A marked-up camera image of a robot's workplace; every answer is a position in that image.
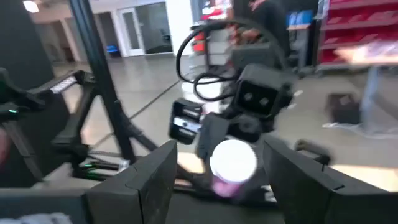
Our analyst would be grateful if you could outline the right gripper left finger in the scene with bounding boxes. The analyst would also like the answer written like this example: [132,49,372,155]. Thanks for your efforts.
[85,139,179,224]

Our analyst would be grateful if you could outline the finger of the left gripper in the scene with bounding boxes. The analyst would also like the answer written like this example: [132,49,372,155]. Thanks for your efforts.
[195,113,229,161]

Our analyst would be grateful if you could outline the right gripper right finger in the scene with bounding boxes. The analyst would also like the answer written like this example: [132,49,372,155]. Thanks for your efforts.
[262,136,359,224]

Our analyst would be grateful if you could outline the purple pill bottle white cap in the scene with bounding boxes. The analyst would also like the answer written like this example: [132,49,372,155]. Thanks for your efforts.
[208,139,259,199]

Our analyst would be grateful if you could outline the black table mat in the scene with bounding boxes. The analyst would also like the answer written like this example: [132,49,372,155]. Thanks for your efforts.
[164,183,287,224]

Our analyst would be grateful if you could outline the black floor box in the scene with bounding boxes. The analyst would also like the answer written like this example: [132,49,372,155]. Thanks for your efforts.
[324,92,362,126]

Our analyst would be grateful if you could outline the person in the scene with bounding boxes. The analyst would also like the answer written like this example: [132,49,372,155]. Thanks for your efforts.
[233,0,292,57]

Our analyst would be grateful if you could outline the glass door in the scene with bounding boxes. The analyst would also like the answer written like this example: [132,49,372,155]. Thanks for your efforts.
[119,1,174,57]

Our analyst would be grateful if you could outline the grey work table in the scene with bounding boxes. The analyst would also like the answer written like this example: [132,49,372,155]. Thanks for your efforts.
[334,40,398,136]

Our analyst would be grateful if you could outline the red shelving unit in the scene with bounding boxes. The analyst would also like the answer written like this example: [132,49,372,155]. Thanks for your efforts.
[316,0,398,68]

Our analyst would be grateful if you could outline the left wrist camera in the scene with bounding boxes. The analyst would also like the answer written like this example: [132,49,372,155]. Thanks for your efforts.
[234,63,294,118]

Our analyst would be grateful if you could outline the black robot arm with cables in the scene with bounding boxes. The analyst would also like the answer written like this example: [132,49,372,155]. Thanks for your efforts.
[175,17,280,103]

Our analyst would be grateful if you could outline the black aluminium table frame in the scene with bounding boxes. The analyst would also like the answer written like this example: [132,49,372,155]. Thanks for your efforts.
[27,0,159,184]

